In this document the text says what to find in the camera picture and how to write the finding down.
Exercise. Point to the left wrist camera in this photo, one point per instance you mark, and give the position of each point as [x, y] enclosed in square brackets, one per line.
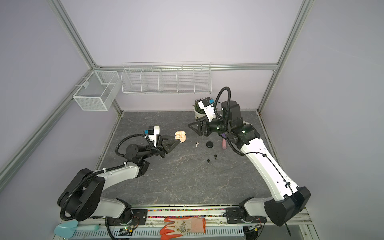
[152, 133]

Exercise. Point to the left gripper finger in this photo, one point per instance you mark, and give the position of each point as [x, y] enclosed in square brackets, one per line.
[168, 138]
[169, 145]

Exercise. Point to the teal plastic scoop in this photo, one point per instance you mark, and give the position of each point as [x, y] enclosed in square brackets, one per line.
[68, 229]

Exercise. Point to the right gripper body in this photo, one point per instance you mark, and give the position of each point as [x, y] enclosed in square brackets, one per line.
[216, 127]

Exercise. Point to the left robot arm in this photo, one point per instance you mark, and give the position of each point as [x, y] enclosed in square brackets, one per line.
[82, 199]

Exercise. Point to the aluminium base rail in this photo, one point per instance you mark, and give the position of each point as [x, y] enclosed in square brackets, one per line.
[219, 215]

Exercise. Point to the potted green plant white pot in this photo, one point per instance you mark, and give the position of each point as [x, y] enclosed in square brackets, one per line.
[199, 113]

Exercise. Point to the black earbud charging case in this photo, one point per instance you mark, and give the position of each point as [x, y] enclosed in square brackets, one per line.
[209, 144]

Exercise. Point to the pink earbud charging case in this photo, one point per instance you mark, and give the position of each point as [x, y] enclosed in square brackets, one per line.
[181, 136]

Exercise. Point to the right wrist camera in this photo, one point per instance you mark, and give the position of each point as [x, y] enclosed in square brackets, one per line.
[207, 105]

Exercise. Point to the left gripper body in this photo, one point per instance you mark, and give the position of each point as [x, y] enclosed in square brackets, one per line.
[159, 150]

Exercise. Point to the white wire shelf basket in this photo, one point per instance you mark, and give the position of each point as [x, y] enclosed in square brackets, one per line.
[166, 78]

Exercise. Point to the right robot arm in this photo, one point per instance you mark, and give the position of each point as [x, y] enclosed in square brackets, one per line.
[288, 198]

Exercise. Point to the red white work glove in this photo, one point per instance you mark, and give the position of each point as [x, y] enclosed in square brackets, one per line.
[178, 227]

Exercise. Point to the white mesh box basket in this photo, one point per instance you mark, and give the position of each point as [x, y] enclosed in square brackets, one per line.
[98, 91]

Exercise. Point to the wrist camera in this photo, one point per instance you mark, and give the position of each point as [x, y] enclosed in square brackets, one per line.
[152, 133]
[207, 105]

